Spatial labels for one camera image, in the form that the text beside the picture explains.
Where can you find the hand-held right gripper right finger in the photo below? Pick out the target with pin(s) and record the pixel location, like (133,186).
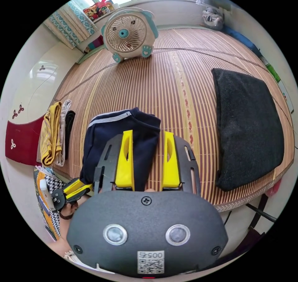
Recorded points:
(171,172)

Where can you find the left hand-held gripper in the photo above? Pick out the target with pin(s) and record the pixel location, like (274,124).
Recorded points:
(58,198)

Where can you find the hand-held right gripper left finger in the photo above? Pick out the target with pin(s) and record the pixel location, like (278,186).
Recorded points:
(124,167)

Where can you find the navy blue short sleeve shirt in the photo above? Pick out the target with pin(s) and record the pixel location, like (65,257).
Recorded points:
(144,133)

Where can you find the person's left hand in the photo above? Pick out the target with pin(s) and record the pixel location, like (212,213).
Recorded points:
(69,209)

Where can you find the pile of clothes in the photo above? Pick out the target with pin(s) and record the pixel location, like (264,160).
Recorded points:
(52,135)

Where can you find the white and red wardrobe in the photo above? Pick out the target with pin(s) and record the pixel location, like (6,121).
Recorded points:
(23,123)

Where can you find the black cushion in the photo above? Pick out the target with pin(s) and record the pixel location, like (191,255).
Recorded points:
(249,128)

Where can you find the white and teal fan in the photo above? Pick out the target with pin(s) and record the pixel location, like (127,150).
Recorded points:
(128,35)

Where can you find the blue blanket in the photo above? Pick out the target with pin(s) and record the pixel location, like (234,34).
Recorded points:
(241,38)

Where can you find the teal patterned curtain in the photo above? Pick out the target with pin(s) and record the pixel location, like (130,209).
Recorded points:
(67,24)

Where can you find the red plush toy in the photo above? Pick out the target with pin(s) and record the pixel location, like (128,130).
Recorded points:
(96,10)

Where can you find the grey plush toy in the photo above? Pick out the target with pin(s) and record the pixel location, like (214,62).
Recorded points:
(211,17)

